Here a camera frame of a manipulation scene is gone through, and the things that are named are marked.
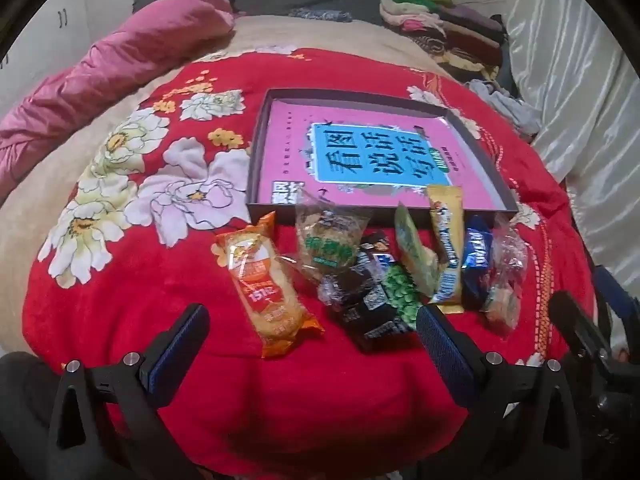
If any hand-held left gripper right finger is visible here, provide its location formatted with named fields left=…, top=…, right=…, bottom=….
left=415, top=304, right=586, bottom=480

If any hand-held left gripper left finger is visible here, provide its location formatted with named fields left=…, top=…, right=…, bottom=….
left=45, top=302, right=211, bottom=480

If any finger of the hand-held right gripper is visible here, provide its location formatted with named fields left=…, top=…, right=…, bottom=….
left=548, top=290, right=611, bottom=361
left=592, top=265, right=640, bottom=321

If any black green pea packet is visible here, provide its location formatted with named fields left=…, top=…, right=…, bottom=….
left=345, top=262, right=421, bottom=353

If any clear candy packet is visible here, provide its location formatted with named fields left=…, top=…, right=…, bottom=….
left=482, top=215, right=528, bottom=336

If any yellow-green milk snack packet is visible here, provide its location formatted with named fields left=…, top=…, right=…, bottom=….
left=394, top=202, right=441, bottom=298

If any orange bread packet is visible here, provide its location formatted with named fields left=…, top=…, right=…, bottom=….
left=212, top=211, right=325, bottom=359

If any long yellow snack packet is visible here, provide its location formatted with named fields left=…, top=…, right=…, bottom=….
left=426, top=184, right=467, bottom=306

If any dark chocolate packet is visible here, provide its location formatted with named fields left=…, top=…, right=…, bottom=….
left=318, top=266, right=381, bottom=311

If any black blue snack packet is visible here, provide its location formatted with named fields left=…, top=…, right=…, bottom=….
left=357, top=230, right=401, bottom=273

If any clear packet green label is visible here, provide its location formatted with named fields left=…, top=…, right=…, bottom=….
left=280, top=199, right=373, bottom=281

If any pink box tray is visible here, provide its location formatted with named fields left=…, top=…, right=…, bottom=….
left=245, top=88, right=519, bottom=226

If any red floral blanket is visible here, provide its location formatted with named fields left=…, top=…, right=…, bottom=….
left=20, top=47, right=601, bottom=480

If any pink book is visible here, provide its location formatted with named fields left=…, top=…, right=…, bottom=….
left=255, top=100, right=506, bottom=211

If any grey white clothes heap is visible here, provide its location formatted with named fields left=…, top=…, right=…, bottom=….
left=467, top=79, right=543, bottom=136

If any white satin curtain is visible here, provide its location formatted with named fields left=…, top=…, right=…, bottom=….
left=505, top=0, right=640, bottom=286

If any pink quilt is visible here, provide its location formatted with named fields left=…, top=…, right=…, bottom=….
left=0, top=0, right=238, bottom=201

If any stack of folded clothes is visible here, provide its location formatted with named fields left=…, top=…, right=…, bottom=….
left=379, top=0, right=508, bottom=81

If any white wardrobe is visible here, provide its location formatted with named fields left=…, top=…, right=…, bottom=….
left=0, top=0, right=136, bottom=68

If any dark patterned cloth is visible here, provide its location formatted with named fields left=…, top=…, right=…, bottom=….
left=287, top=7, right=353, bottom=23

